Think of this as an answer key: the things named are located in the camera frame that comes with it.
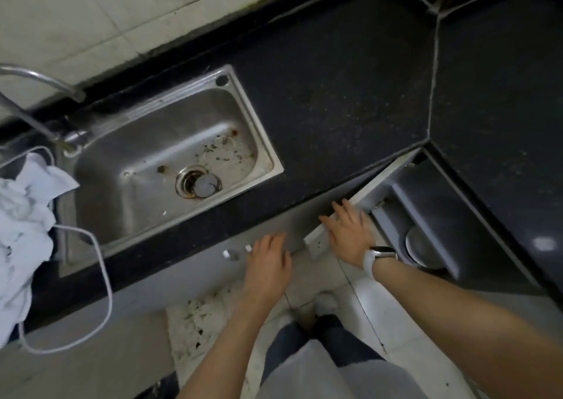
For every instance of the person's right hand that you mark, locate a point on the person's right hand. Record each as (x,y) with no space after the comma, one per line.
(352,236)

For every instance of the person's left hand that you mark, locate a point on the person's left hand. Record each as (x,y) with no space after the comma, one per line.
(266,269)

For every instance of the person's left thumb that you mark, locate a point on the person's left thumb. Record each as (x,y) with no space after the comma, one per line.
(288,263)

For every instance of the person's right thumb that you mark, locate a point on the person's right thumb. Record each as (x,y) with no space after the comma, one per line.
(330,227)

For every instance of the white cabinet door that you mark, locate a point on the white cabinet door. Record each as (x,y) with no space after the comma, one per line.
(365,198)

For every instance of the person's right forearm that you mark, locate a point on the person's right forearm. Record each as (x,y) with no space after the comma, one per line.
(462,328)

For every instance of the person's left forearm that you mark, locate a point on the person's left forearm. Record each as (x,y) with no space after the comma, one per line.
(228,346)

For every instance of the white band smartwatch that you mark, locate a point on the white band smartwatch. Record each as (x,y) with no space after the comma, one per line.
(374,259)

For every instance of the grey shoe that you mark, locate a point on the grey shoe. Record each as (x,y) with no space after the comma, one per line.
(326,303)

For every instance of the blue jeans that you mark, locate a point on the blue jeans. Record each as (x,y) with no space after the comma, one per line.
(347,341)

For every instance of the grey cabinet shelf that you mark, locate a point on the grey cabinet shelf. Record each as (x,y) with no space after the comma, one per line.
(433,227)

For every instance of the metal sink drain strainer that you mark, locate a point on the metal sink drain strainer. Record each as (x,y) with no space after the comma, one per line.
(198,183)

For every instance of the white shirt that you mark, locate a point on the white shirt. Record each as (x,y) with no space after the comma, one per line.
(334,379)

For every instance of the grey cabinet door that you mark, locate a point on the grey cabinet door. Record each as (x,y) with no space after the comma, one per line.
(154,286)

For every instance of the stainless steel sink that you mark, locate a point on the stainless steel sink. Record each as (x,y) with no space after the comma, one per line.
(167,148)

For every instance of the white crumpled cloth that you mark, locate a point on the white crumpled cloth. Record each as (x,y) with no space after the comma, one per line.
(22,227)

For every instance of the chrome faucet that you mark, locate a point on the chrome faucet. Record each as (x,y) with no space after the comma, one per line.
(30,75)

